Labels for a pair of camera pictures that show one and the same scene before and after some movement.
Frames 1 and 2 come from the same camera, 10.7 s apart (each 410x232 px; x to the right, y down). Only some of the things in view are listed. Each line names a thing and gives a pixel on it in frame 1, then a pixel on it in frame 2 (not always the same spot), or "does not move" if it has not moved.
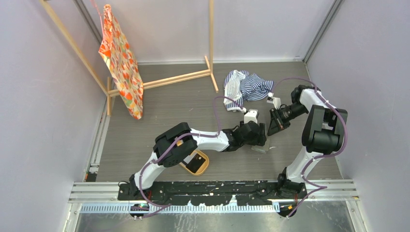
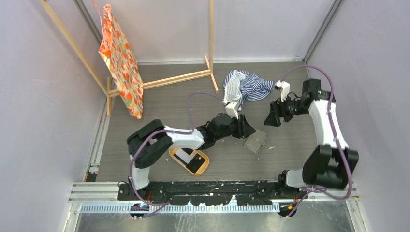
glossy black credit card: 196,163 does not move
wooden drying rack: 108,88 does not move
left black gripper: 260,139 → 248,130
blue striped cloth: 243,87 does not move
